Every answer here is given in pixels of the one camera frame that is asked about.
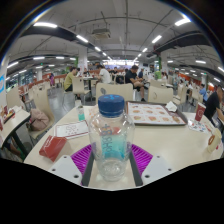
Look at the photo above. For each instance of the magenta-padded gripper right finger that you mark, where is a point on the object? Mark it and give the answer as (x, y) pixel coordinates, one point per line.
(156, 168)

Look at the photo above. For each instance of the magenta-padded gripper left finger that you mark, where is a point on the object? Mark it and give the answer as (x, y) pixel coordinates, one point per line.
(65, 168)

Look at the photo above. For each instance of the clear blue-capped water bottle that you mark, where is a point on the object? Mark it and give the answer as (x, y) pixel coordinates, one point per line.
(111, 133)

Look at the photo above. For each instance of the red paper packet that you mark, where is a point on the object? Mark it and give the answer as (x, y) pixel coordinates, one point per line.
(51, 148)

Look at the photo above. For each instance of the red white printed card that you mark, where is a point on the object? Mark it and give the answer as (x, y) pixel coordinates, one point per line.
(71, 129)

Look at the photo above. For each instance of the brown food tray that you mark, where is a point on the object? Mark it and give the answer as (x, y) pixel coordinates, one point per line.
(153, 115)

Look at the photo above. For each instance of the pink backpack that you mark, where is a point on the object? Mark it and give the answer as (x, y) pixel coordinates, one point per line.
(38, 119)

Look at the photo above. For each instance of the small teal bottle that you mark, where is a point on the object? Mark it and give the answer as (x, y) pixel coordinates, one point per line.
(80, 114)

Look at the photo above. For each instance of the white crumpled napkin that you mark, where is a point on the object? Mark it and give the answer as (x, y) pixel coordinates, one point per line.
(171, 106)

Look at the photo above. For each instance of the neighbouring beige table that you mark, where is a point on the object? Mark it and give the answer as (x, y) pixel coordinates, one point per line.
(15, 121)

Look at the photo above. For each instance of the red paper cup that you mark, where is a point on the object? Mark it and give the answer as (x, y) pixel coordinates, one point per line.
(200, 112)

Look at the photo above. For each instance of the beige chair with hole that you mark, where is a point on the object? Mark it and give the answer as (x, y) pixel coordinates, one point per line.
(160, 94)
(115, 90)

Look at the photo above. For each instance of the beige chairs group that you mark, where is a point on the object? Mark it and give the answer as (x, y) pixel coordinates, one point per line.
(79, 87)

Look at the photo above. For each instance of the person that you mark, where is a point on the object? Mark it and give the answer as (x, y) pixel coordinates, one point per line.
(104, 75)
(213, 103)
(202, 92)
(69, 80)
(132, 78)

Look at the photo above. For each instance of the ceiling air conditioner unit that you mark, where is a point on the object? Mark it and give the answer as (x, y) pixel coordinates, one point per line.
(101, 33)

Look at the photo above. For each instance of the ceiling lights group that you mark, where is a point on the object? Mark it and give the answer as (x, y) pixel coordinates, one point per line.
(45, 24)

